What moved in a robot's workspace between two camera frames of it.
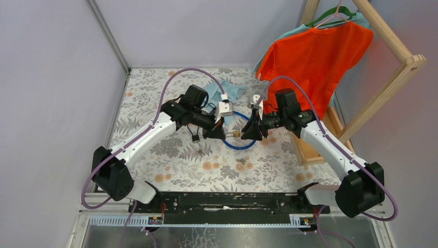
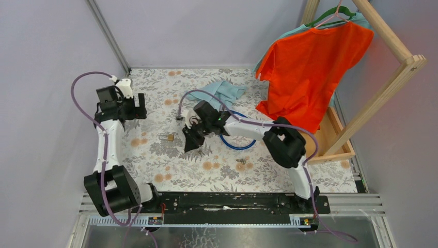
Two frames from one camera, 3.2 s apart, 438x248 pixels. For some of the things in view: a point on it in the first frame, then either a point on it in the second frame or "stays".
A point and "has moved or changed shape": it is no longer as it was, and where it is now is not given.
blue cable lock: [239, 148] stays
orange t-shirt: [316, 58] stays
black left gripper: [217, 132] -> [137, 112]
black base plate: [229, 204] stays
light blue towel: [232, 92] stays
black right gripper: [252, 128] -> [191, 140]
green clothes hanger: [340, 9] stays
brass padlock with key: [236, 134] has moved or changed shape
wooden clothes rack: [377, 101] stays
